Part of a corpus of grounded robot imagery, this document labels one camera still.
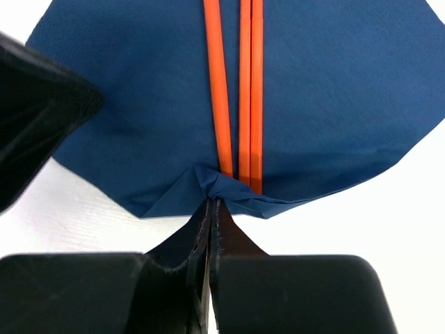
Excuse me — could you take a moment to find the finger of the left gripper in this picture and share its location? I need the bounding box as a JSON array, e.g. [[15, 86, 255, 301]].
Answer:
[[1, 34, 104, 211]]

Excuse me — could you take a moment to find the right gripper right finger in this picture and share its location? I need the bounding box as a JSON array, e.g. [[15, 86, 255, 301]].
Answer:
[[210, 199, 396, 333]]

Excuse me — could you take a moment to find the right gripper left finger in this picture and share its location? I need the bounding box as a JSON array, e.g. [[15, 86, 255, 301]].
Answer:
[[1, 200, 211, 333]]

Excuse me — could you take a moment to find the orange plastic spoon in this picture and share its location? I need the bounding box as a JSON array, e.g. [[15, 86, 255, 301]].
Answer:
[[203, 0, 233, 177]]

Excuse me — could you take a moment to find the dark blue paper napkin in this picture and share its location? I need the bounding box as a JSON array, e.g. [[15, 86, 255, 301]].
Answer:
[[27, 1, 444, 218]]

